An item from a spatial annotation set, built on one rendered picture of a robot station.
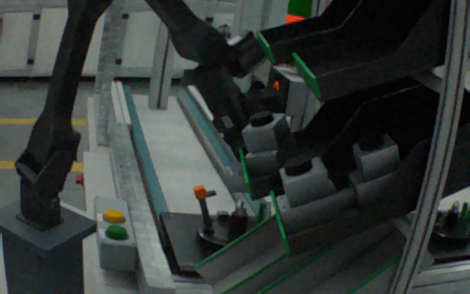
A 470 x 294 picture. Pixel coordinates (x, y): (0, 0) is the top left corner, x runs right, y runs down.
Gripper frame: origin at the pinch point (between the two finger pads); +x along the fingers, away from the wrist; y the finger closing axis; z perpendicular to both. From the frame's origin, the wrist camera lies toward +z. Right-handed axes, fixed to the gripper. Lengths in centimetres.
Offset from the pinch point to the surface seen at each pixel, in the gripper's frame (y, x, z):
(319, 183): -44.3, -13.9, 1.7
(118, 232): -0.1, 0.1, -27.3
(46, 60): 521, 35, -104
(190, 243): -1.5, 7.8, -16.9
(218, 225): 2.3, 9.3, -11.3
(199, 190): -1.1, 0.0, -10.7
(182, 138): 76, 19, -10
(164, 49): 105, 0, -2
